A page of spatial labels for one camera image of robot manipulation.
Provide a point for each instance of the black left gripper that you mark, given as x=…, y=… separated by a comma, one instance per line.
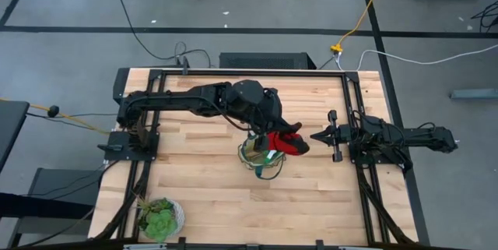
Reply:
x=268, y=106

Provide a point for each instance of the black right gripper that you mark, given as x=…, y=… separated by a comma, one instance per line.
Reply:
x=342, y=135

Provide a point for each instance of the red and black gloves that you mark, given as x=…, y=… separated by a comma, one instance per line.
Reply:
x=290, y=145

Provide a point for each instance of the cream and green gardening bag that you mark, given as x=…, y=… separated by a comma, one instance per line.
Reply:
x=253, y=157

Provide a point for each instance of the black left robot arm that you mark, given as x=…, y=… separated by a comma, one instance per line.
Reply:
x=175, y=100

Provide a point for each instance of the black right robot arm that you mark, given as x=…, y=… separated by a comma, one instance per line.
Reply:
x=408, y=139

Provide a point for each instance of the black mesh computer tower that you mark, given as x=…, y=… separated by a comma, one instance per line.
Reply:
x=266, y=60

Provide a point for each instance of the succulent in white pot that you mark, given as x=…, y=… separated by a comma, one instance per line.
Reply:
x=161, y=220

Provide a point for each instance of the grey desk foot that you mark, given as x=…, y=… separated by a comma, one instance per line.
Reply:
x=474, y=94

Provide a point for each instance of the black desk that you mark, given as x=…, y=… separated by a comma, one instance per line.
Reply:
x=11, y=125

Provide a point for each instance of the black aluminium frame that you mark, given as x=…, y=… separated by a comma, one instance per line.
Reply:
x=253, y=72

